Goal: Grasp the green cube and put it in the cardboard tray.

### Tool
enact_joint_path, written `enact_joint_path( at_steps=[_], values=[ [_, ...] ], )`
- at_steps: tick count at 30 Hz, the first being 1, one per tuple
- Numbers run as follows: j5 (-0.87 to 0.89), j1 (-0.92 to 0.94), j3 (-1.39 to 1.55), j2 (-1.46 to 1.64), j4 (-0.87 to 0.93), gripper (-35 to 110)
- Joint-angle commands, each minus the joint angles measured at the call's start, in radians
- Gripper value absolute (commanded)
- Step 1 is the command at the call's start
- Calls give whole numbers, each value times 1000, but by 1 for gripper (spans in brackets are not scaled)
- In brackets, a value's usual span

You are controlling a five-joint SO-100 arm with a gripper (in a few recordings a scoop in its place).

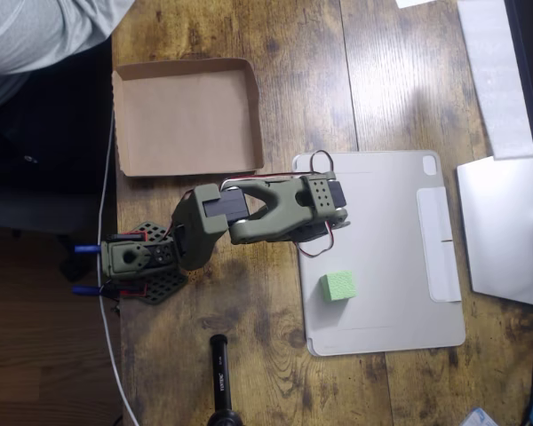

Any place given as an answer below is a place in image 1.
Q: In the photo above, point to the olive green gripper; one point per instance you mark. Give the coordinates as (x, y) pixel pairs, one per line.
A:
(312, 233)

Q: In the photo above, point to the green foam cube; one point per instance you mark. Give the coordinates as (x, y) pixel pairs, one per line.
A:
(339, 286)

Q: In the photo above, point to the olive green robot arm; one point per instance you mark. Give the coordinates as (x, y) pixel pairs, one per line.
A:
(275, 199)

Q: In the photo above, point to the brown cardboard tray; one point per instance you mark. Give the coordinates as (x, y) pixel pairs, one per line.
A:
(186, 124)

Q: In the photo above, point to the beige tablet case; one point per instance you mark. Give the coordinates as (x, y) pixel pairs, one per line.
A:
(382, 248)

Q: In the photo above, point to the silver monitor stand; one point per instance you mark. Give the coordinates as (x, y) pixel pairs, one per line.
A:
(497, 222)

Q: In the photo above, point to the white foam strip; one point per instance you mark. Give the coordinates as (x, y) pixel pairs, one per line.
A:
(493, 66)

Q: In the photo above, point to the white blue small box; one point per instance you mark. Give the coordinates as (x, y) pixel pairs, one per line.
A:
(479, 418)

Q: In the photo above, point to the white paper sheet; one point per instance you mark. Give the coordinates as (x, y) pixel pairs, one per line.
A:
(412, 2)

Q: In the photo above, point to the grey shirt of person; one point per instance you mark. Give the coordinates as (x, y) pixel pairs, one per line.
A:
(31, 31)

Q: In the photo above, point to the perforated dark base plate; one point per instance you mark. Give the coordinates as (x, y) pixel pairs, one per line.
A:
(164, 288)

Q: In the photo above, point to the black camera stand pole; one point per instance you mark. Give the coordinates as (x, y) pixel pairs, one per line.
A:
(222, 377)

